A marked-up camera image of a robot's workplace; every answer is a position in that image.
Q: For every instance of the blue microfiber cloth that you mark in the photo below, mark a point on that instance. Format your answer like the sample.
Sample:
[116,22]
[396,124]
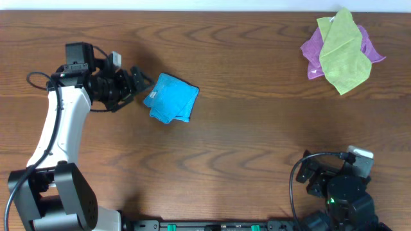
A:
[171,98]

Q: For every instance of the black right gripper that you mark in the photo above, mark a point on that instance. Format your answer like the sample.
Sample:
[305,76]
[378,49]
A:
[307,169]

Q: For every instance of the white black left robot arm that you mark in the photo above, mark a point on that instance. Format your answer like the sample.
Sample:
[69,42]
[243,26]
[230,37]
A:
[51,193]

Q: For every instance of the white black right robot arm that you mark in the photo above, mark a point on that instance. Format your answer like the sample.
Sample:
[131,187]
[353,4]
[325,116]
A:
[341,178]

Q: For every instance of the green microfiber cloth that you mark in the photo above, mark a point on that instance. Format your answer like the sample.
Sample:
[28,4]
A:
[343,63]

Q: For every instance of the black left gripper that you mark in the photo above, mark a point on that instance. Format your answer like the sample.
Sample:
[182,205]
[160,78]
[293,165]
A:
[129,88]

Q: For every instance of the purple microfiber cloth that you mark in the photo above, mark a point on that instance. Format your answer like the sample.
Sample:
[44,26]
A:
[312,47]

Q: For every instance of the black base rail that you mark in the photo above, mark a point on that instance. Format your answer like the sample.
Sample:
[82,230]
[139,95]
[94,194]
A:
[155,225]

